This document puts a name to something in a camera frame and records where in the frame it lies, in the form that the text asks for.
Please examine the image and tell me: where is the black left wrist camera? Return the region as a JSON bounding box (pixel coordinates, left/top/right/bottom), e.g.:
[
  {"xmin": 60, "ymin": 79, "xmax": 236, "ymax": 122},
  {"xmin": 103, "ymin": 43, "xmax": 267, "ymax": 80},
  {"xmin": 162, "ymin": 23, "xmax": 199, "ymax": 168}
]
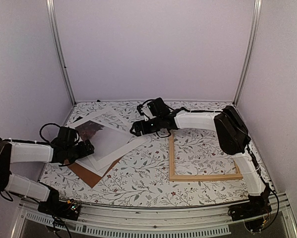
[{"xmin": 57, "ymin": 126, "xmax": 79, "ymax": 145}]

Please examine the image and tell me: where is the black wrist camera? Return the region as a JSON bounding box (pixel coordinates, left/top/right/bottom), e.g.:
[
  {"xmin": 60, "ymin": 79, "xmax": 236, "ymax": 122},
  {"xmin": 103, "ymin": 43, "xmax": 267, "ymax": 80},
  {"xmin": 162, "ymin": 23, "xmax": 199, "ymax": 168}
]
[
  {"xmin": 57, "ymin": 126, "xmax": 79, "ymax": 145},
  {"xmin": 136, "ymin": 97, "xmax": 171, "ymax": 121}
]

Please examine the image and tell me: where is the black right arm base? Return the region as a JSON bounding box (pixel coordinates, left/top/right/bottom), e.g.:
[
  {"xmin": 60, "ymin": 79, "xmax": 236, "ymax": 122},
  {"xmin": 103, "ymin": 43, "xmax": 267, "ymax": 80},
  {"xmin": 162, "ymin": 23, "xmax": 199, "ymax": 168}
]
[{"xmin": 228, "ymin": 190, "xmax": 272, "ymax": 221}]

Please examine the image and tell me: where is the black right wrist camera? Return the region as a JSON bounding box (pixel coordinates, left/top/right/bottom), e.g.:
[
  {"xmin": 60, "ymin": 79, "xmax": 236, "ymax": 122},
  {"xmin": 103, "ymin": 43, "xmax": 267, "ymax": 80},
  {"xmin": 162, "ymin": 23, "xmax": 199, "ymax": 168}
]
[{"xmin": 136, "ymin": 97, "xmax": 171, "ymax": 121}]

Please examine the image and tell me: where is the photo with white border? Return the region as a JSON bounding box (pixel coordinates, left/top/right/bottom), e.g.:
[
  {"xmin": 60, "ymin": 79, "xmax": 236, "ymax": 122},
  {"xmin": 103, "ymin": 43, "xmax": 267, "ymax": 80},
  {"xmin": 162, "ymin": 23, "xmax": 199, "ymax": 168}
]
[{"xmin": 73, "ymin": 119, "xmax": 132, "ymax": 176}]

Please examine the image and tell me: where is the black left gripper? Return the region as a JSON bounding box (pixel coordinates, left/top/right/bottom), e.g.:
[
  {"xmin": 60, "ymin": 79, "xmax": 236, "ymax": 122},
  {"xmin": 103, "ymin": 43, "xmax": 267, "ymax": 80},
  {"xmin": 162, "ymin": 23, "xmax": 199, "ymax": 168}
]
[{"xmin": 66, "ymin": 139, "xmax": 94, "ymax": 164}]

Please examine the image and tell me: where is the aluminium corner post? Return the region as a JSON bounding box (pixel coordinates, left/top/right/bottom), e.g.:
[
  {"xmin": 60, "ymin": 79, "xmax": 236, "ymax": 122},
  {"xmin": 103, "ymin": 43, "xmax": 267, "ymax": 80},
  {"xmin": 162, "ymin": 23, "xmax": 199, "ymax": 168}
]
[
  {"xmin": 233, "ymin": 0, "xmax": 262, "ymax": 107},
  {"xmin": 46, "ymin": 0, "xmax": 76, "ymax": 106}
]

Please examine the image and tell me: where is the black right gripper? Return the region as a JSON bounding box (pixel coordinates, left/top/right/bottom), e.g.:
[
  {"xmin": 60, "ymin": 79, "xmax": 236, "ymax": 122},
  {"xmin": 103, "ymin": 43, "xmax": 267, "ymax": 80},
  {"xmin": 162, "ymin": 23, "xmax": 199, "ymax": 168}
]
[{"xmin": 130, "ymin": 116, "xmax": 163, "ymax": 137}]

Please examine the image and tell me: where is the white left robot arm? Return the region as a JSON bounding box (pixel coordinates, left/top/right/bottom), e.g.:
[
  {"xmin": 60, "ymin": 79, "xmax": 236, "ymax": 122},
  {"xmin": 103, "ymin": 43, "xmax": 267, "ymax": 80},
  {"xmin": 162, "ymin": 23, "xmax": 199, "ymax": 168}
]
[{"xmin": 0, "ymin": 138, "xmax": 94, "ymax": 215}]

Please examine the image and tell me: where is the light wooden picture frame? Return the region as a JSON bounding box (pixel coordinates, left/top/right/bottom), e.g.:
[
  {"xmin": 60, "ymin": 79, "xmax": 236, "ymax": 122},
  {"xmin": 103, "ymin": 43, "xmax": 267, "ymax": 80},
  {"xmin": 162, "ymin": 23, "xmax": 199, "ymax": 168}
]
[{"xmin": 169, "ymin": 128, "xmax": 243, "ymax": 182}]

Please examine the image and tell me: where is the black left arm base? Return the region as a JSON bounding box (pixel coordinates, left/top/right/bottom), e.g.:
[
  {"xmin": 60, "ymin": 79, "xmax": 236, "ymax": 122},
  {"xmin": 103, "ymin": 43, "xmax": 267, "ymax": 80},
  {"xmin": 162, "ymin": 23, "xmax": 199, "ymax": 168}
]
[{"xmin": 38, "ymin": 189, "xmax": 81, "ymax": 221}]

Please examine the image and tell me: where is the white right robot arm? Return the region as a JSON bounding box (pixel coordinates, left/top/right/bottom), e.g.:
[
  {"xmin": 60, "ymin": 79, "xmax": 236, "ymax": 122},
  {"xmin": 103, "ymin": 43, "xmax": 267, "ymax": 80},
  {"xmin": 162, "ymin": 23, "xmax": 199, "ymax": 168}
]
[{"xmin": 130, "ymin": 106, "xmax": 271, "ymax": 216}]

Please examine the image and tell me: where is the white photo mat board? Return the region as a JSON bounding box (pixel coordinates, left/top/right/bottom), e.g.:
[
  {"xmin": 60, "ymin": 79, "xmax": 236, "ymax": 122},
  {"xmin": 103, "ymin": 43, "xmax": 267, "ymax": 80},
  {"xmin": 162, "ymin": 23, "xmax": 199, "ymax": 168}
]
[{"xmin": 73, "ymin": 110, "xmax": 149, "ymax": 172}]

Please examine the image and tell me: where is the right aluminium corner post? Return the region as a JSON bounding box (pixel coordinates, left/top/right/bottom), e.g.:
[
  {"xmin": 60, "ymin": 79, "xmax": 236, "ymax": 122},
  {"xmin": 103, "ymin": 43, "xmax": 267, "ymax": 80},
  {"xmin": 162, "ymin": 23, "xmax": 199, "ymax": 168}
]
[{"xmin": 233, "ymin": 0, "xmax": 262, "ymax": 107}]

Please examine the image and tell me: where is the floral patterned table cover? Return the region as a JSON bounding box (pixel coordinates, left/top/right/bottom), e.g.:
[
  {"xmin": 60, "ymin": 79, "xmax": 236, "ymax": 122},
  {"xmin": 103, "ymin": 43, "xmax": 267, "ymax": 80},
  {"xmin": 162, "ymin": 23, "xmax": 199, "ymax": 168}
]
[{"xmin": 38, "ymin": 100, "xmax": 275, "ymax": 208}]

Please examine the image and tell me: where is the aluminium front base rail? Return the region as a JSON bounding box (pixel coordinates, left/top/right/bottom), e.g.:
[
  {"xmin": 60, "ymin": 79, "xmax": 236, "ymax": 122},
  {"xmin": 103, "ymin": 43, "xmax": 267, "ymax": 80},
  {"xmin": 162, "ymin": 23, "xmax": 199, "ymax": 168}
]
[{"xmin": 11, "ymin": 193, "xmax": 297, "ymax": 238}]

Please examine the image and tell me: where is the brown backing board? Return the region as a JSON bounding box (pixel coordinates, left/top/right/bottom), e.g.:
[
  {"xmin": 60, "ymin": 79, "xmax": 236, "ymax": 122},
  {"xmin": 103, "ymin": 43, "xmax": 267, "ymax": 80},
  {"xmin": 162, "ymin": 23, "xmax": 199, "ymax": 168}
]
[{"xmin": 68, "ymin": 157, "xmax": 121, "ymax": 188}]

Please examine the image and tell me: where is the left aluminium corner post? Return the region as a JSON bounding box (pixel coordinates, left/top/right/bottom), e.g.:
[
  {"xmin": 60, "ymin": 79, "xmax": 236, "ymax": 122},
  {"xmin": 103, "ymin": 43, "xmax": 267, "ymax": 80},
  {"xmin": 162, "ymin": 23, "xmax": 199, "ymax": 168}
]
[{"xmin": 46, "ymin": 0, "xmax": 76, "ymax": 106}]

